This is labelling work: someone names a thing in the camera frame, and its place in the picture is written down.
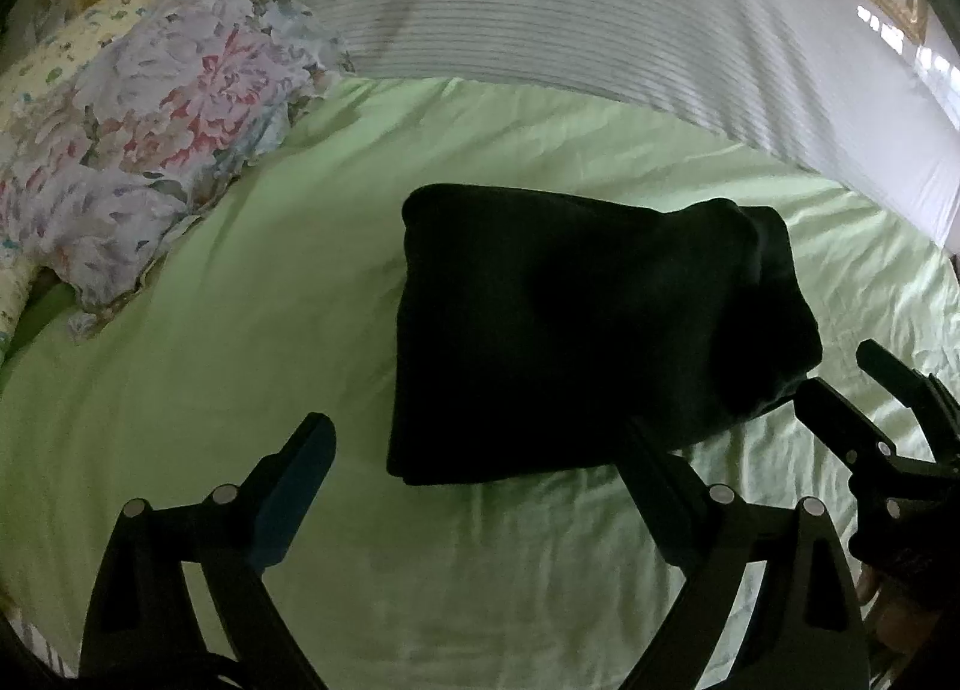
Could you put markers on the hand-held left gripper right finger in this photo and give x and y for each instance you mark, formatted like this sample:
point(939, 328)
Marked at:
point(661, 491)

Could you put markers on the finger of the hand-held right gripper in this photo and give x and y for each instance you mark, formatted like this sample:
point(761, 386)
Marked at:
point(900, 375)
point(836, 412)

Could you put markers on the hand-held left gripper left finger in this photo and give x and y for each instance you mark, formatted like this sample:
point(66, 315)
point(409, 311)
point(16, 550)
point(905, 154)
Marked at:
point(291, 495)

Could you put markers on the black pants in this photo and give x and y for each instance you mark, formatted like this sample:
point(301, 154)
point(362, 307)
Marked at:
point(585, 330)

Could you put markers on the person's right hand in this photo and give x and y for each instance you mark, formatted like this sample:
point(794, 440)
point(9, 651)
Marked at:
point(904, 615)

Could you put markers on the light green bed sheet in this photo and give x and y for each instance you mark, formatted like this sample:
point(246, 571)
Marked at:
point(225, 360)

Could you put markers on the pink grey floral pillow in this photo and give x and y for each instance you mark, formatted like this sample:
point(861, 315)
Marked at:
point(165, 120)

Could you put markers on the yellow floral pillow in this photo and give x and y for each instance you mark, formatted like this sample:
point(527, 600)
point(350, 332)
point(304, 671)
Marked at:
point(67, 45)

